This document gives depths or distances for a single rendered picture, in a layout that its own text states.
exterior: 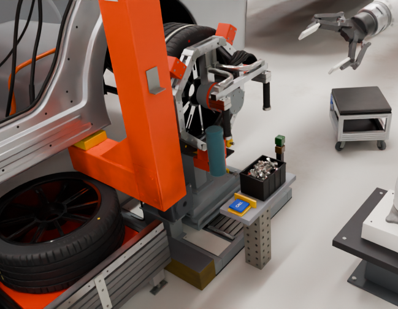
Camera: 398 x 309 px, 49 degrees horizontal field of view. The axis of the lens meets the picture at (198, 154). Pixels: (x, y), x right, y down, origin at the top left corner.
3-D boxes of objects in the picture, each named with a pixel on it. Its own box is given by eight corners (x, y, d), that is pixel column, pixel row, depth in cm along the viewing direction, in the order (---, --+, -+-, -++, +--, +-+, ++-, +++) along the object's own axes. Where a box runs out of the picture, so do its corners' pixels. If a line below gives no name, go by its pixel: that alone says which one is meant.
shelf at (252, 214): (267, 170, 237) (267, 165, 235) (295, 179, 227) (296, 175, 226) (219, 213, 210) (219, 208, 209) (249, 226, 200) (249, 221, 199)
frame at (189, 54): (237, 119, 257) (231, 26, 228) (246, 121, 253) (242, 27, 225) (175, 162, 223) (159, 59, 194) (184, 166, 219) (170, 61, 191)
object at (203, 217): (205, 171, 302) (203, 159, 297) (248, 187, 282) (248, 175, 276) (154, 210, 271) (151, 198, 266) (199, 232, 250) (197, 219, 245)
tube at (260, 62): (233, 59, 227) (232, 38, 222) (265, 65, 216) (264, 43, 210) (211, 70, 216) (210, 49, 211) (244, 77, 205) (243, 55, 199)
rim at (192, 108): (183, 135, 263) (206, 52, 259) (214, 144, 249) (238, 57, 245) (122, 122, 222) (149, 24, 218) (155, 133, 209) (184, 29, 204)
